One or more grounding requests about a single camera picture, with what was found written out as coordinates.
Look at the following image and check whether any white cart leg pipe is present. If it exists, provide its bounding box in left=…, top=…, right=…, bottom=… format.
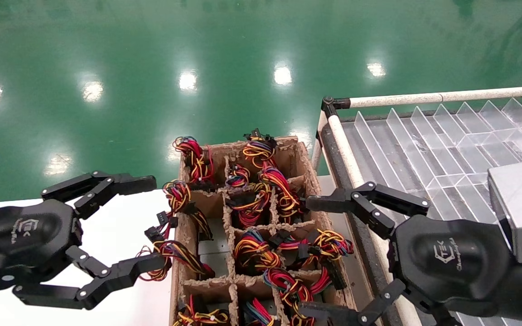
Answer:
left=311, top=111, right=329, bottom=172

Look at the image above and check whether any white horizontal cart pipe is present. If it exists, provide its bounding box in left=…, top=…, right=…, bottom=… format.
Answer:
left=349, top=86, right=522, bottom=109

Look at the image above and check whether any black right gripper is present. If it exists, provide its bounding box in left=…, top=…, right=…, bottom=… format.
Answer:
left=300, top=182, right=515, bottom=326

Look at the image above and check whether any grey metal power supply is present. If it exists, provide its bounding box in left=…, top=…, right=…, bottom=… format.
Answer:
left=198, top=217, right=232, bottom=278

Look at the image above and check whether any black pipe joint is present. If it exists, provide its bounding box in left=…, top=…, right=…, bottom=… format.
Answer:
left=321, top=96, right=351, bottom=119

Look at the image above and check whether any brown cardboard divider box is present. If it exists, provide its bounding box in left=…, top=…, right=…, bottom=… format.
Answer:
left=169, top=136, right=363, bottom=326

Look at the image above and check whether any clear acrylic divider tray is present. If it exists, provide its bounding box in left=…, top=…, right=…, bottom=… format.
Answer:
left=343, top=97, right=522, bottom=326

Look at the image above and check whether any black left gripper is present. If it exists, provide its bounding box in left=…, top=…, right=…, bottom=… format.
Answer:
left=0, top=171, right=166, bottom=311

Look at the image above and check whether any grey power supply with wires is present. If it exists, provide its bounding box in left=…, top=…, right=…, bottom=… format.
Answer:
left=279, top=229, right=355, bottom=268

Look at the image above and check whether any black cart side rail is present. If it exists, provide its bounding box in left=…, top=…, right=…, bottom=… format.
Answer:
left=321, top=122, right=404, bottom=326

